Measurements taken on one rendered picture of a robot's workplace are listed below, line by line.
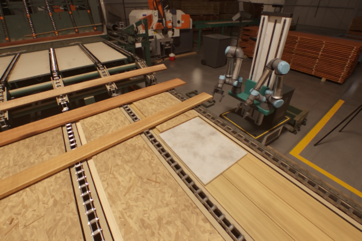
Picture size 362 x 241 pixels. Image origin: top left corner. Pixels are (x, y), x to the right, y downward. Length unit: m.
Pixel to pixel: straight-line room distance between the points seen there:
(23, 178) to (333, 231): 1.92
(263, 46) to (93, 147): 2.16
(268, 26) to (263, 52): 0.31
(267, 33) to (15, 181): 2.71
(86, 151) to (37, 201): 0.42
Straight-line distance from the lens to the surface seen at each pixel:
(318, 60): 6.25
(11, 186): 1.57
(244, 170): 1.37
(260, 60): 2.46
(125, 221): 1.14
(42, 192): 1.47
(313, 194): 1.45
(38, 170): 1.56
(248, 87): 2.53
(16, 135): 2.06
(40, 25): 7.01
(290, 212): 1.31
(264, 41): 2.41
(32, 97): 2.58
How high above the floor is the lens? 1.85
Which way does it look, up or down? 32 degrees down
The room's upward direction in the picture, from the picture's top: straight up
